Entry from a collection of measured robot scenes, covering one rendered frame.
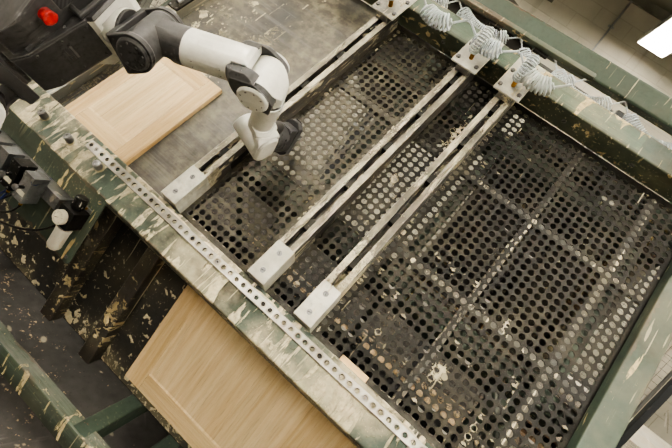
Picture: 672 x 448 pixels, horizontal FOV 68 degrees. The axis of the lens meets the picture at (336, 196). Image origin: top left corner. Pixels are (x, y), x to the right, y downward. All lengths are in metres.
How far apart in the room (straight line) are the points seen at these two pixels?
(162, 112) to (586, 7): 5.73
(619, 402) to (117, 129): 1.65
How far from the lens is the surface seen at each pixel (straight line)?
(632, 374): 1.60
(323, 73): 1.73
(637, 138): 1.89
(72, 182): 1.68
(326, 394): 1.34
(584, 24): 6.76
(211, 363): 1.74
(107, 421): 1.90
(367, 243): 1.42
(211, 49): 1.16
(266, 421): 1.71
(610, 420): 1.54
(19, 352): 1.98
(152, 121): 1.74
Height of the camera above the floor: 1.46
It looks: 10 degrees down
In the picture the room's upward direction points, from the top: 36 degrees clockwise
